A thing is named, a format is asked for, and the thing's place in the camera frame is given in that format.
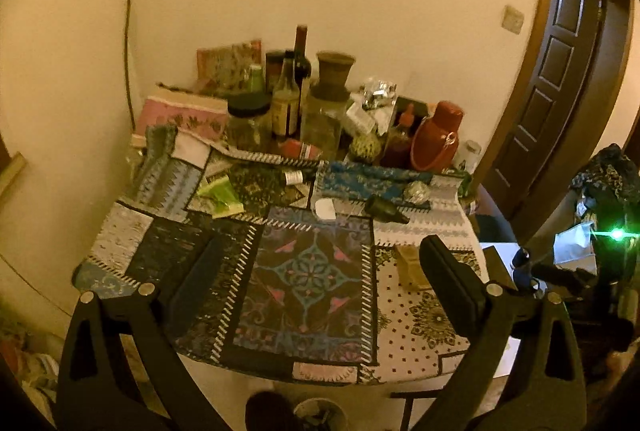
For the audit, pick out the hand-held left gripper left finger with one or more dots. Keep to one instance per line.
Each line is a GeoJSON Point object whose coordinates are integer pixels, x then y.
{"type": "Point", "coordinates": [200, 276]}

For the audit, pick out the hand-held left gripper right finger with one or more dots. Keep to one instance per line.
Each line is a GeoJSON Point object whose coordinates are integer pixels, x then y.
{"type": "Point", "coordinates": [450, 276]}

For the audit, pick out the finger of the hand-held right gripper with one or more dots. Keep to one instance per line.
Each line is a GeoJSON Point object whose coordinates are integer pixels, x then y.
{"type": "Point", "coordinates": [565, 277]}

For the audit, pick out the white plastic basin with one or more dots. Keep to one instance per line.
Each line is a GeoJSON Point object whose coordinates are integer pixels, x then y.
{"type": "Point", "coordinates": [320, 416]}

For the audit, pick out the white plastic bag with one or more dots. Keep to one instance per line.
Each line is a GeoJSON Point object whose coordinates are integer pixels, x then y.
{"type": "Point", "coordinates": [574, 243]}

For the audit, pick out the small blue bottle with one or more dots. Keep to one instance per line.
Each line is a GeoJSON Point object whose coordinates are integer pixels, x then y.
{"type": "Point", "coordinates": [523, 268]}

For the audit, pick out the green snack packet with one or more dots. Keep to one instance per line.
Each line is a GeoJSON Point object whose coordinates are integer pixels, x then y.
{"type": "Point", "coordinates": [220, 197]}

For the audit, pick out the crumpled foil ball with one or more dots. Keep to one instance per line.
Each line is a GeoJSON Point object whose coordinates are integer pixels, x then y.
{"type": "Point", "coordinates": [417, 193]}

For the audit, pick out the dark green glass bottle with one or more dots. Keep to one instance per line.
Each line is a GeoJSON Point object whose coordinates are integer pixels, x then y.
{"type": "Point", "coordinates": [387, 210]}

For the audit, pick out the patchwork tablecloth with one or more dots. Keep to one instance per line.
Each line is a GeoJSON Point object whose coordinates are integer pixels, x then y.
{"type": "Point", "coordinates": [310, 291]}

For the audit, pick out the small glass jar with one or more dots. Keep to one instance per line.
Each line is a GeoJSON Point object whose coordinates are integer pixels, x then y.
{"type": "Point", "coordinates": [470, 152]}

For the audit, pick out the red thermos jug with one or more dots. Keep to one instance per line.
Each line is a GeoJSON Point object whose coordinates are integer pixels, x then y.
{"type": "Point", "coordinates": [435, 137]}

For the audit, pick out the white oval lid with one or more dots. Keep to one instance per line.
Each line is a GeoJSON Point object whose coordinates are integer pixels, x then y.
{"type": "Point", "coordinates": [325, 210]}

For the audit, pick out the red sauce bottle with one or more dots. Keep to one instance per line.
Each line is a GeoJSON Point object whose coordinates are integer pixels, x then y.
{"type": "Point", "coordinates": [400, 140]}

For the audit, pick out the glass jar with black lid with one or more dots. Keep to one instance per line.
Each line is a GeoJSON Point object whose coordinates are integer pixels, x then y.
{"type": "Point", "coordinates": [247, 123]}

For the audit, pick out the red white packet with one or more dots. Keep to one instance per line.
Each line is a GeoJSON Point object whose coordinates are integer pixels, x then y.
{"type": "Point", "coordinates": [300, 149]}

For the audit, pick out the pink patterned box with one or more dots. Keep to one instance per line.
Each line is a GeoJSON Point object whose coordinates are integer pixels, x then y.
{"type": "Point", "coordinates": [182, 112]}

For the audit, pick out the dark brown panelled door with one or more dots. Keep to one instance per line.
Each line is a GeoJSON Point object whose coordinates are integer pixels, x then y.
{"type": "Point", "coordinates": [555, 101]}

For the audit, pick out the clear bottle with brown label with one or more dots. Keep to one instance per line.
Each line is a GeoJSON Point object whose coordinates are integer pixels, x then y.
{"type": "Point", "coordinates": [286, 103]}

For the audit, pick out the large glass jar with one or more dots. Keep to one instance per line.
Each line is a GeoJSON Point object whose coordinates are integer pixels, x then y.
{"type": "Point", "coordinates": [322, 123]}

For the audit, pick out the silver foil bag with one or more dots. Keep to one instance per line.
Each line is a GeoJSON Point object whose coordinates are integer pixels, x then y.
{"type": "Point", "coordinates": [378, 93]}

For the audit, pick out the floral patterned box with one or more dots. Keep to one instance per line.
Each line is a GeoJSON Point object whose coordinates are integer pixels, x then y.
{"type": "Point", "coordinates": [230, 62]}

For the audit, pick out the thin wooden stick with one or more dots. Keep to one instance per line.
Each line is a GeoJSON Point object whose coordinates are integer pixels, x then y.
{"type": "Point", "coordinates": [129, 61]}

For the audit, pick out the clay vase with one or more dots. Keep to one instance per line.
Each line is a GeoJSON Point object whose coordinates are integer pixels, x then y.
{"type": "Point", "coordinates": [334, 70]}

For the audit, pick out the dark wine bottle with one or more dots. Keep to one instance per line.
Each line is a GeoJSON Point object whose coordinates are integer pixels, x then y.
{"type": "Point", "coordinates": [301, 58]}

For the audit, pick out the wall light switch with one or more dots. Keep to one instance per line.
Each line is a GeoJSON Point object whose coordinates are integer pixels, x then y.
{"type": "Point", "coordinates": [513, 18]}

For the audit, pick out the wooden door frame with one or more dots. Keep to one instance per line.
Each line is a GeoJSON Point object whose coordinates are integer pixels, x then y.
{"type": "Point", "coordinates": [540, 11]}

